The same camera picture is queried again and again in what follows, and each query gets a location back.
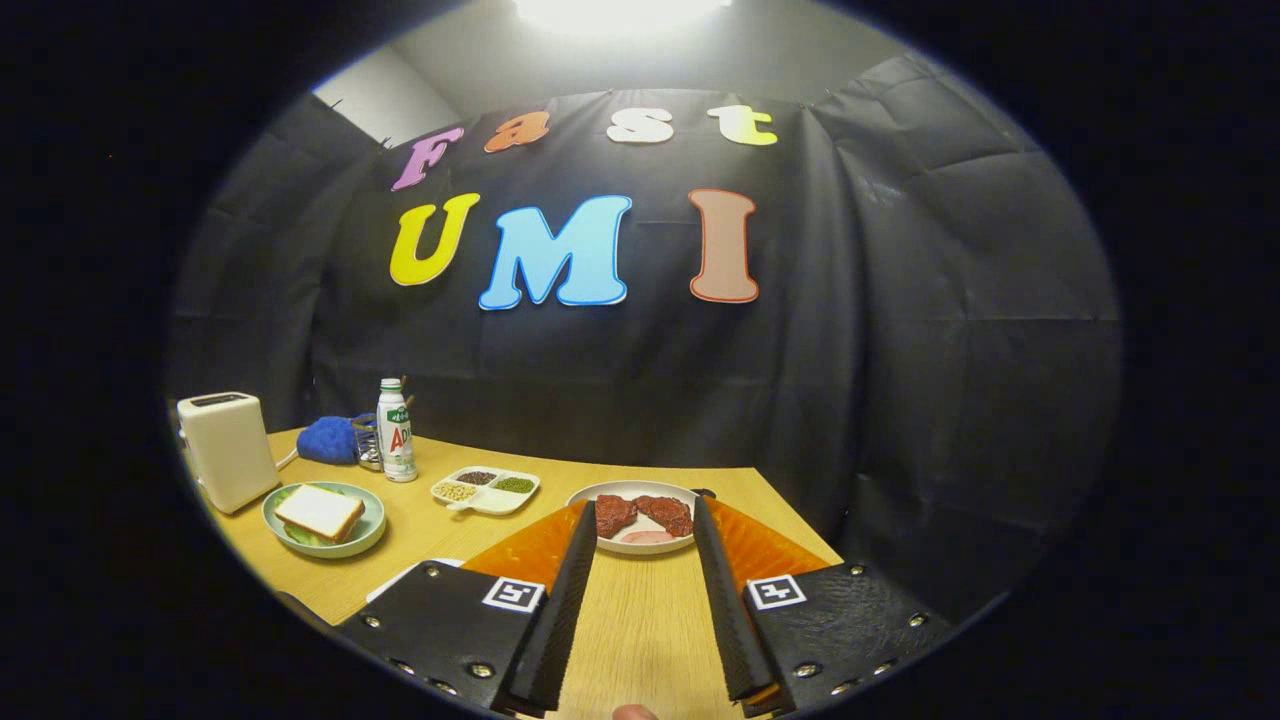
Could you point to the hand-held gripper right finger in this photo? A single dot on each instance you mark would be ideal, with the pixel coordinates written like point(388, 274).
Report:
point(725, 610)

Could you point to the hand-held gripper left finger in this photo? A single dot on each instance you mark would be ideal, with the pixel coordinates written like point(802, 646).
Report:
point(560, 620)

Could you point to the toasted bread slice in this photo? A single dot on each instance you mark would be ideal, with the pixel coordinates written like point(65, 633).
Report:
point(320, 510)

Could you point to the green lettuce leaf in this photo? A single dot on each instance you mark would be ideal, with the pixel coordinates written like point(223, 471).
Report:
point(300, 535)

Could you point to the round white meat plate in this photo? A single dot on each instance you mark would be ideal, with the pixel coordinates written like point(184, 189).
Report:
point(585, 535)

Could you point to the pink ham slice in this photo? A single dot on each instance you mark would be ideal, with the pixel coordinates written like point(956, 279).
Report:
point(648, 537)

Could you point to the dark red meat slice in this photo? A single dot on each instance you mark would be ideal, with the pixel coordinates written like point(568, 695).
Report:
point(615, 515)
point(665, 515)

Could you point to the white divided dish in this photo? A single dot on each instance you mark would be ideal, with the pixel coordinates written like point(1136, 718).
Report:
point(500, 503)

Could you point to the pile of green beans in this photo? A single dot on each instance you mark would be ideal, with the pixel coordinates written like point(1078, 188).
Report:
point(515, 485)

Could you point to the pile of dark beans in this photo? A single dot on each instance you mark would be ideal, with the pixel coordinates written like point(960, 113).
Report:
point(477, 477)

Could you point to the pile of yellow beans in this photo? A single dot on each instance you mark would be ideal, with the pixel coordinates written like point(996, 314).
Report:
point(456, 491)

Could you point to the white squarish plate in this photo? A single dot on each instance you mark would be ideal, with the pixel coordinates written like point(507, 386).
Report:
point(395, 583)

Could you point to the light green plate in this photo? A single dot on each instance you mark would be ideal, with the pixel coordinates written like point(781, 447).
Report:
point(372, 525)

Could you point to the white drink bottle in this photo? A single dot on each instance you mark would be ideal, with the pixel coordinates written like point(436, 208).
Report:
point(397, 440)

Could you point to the metal mesh utensil holder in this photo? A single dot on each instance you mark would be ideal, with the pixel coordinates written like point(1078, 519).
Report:
point(367, 448)

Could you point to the black backdrop cloth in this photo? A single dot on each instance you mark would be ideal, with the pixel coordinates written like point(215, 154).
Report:
point(850, 350)

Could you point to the blue cloth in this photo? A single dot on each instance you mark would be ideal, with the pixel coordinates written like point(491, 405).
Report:
point(328, 440)

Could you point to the white toaster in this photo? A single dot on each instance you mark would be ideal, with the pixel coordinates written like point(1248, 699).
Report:
point(230, 450)

